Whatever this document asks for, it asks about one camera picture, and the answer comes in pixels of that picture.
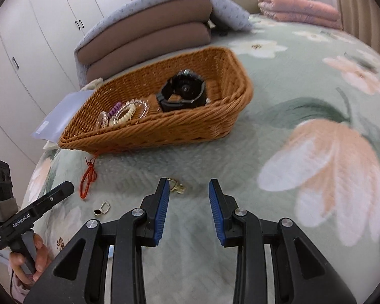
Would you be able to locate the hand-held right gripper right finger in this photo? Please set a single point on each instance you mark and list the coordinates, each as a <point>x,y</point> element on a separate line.
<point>216,212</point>

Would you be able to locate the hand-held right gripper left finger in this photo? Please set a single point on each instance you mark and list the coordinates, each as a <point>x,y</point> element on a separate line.
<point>163,209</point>

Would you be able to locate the brown wicker basket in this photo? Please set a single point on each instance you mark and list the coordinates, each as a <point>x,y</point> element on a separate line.
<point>177,126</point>

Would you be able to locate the black wristwatch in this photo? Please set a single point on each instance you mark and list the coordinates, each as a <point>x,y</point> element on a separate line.
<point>183,88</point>

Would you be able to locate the person's left hand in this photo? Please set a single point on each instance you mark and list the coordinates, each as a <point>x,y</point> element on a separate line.
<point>42,256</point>

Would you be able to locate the black pendant earring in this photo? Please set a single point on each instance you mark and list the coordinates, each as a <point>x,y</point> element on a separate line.
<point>98,212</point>

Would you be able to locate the blue cover book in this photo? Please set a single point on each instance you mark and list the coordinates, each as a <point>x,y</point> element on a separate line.
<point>60,114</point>

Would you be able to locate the white fluffy cloth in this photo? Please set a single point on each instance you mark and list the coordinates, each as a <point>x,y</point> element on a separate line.
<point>93,84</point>

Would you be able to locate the green floral quilt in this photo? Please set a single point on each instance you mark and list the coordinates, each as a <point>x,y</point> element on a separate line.
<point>304,85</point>

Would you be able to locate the brown pillow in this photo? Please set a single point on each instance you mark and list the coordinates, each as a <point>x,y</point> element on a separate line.
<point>145,25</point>
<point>145,50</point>

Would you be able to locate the white wardrobe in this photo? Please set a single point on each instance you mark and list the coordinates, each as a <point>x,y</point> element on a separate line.
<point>34,38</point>

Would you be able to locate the brown pillows with blue blanket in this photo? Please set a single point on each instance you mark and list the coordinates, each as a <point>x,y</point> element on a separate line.
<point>221,6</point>

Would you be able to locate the folded pink blanket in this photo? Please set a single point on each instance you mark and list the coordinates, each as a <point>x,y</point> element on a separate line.
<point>297,9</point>

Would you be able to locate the beige pleated curtain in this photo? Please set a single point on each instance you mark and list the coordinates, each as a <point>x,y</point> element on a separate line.
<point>354,0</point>

